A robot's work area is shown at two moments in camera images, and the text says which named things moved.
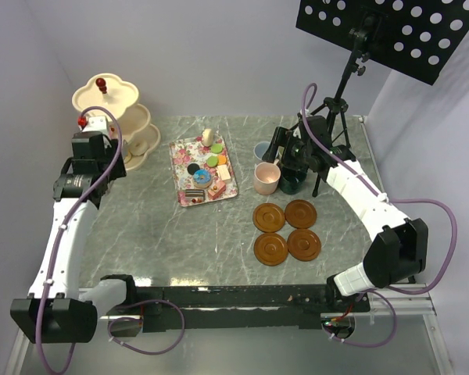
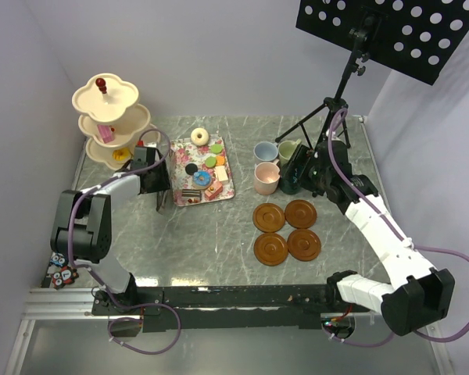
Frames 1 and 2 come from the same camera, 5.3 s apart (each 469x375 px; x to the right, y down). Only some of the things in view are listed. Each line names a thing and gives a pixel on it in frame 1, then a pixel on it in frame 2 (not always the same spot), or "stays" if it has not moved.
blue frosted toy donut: (202, 178) stays
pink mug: (266, 177) stays
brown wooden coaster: (268, 217) stays
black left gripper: (119, 169) -> (164, 183)
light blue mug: (260, 149) stays
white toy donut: (207, 137) -> (199, 136)
